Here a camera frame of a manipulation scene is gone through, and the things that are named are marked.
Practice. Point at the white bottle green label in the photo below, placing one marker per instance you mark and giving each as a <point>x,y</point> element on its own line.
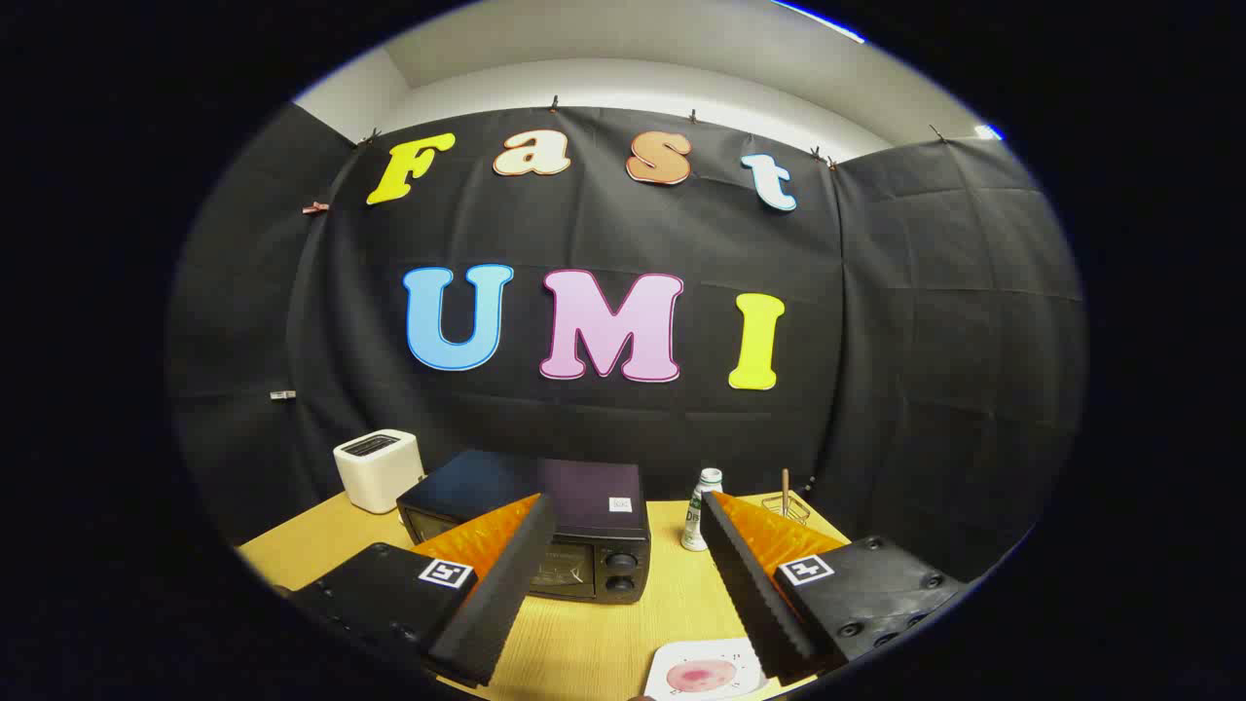
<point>698,516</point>

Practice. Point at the white square plate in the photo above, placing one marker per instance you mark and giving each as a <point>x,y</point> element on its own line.
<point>672,657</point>

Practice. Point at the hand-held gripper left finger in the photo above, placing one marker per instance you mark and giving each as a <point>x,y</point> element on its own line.
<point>501,594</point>

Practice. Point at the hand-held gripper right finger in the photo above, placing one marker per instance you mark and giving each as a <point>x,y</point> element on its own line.
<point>750,594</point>

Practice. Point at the white bread toaster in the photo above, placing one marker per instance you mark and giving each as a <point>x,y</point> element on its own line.
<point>378,472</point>

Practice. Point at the pink ham slice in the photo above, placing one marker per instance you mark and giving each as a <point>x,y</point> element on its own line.
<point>703,676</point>

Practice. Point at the black toaster oven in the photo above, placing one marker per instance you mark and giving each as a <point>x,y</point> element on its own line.
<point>584,487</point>

